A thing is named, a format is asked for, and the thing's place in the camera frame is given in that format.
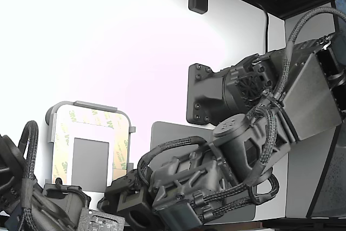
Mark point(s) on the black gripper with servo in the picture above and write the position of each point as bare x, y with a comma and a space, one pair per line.
183, 177

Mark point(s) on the device with adhesive backing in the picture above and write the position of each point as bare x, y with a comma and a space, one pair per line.
120, 144

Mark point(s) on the black and metal robot arm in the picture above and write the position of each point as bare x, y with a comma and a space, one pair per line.
305, 101

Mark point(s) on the grey circuit board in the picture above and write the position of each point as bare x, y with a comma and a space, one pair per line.
102, 220

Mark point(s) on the white panel with grey screen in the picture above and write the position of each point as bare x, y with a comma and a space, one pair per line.
90, 160

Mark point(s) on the dark grey flat tray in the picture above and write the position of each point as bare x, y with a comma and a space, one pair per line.
167, 136

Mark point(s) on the grey fixture stand with legs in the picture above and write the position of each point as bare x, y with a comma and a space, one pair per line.
94, 105

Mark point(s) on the black wrist camera block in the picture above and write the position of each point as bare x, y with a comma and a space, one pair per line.
132, 201

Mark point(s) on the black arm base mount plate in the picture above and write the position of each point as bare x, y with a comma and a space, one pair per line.
200, 95

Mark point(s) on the black diagonal frame strut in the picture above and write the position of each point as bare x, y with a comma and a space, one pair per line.
321, 177

